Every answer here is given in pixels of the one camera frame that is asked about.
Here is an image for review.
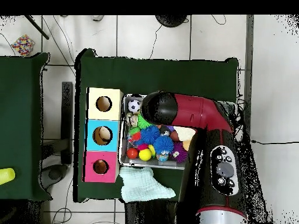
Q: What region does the clear mesh bin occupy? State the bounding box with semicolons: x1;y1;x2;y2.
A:
119;94;237;171

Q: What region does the wooden box with three holes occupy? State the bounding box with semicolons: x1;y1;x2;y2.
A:
84;87;123;183

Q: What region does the large blue spiky ball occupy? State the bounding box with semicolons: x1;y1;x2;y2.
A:
141;125;161;145

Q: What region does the small soccer ball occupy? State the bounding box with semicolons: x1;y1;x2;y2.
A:
127;99;142;114

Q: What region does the yellow-green ball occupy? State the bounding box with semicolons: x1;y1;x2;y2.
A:
139;148;153;162

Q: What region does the red ball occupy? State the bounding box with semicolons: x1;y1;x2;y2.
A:
126;148;139;159

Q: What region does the purple spiky ball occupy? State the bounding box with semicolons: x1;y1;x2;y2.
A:
172;142;189;163

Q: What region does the dark green tablecloth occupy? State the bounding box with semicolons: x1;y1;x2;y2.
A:
74;48;240;202
0;52;50;201

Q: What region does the mint green cloth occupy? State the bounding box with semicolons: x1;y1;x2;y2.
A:
120;166;176;203

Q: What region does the black chair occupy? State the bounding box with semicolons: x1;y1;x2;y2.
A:
41;81;75;187

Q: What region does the black round stand base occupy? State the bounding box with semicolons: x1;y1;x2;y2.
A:
155;15;189;28

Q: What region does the black rod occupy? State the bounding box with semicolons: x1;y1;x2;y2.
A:
24;15;50;40

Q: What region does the multicoloured patterned object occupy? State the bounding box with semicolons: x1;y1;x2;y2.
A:
10;34;36;57

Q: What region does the yellow cup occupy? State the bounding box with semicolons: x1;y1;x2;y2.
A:
0;167;16;186

